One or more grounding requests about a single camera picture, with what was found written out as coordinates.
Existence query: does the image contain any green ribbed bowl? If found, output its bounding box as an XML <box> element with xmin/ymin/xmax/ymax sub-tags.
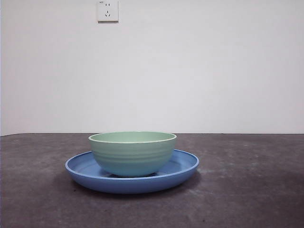
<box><xmin>88</xmin><ymin>131</ymin><xmax>178</xmax><ymax>178</ymax></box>

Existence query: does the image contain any blue round plate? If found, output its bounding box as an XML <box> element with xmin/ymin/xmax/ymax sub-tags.
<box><xmin>65</xmin><ymin>149</ymin><xmax>200</xmax><ymax>195</ymax></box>

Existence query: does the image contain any white wall socket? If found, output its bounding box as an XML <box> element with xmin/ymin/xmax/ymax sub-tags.
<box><xmin>97</xmin><ymin>0</ymin><xmax>119</xmax><ymax>24</ymax></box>

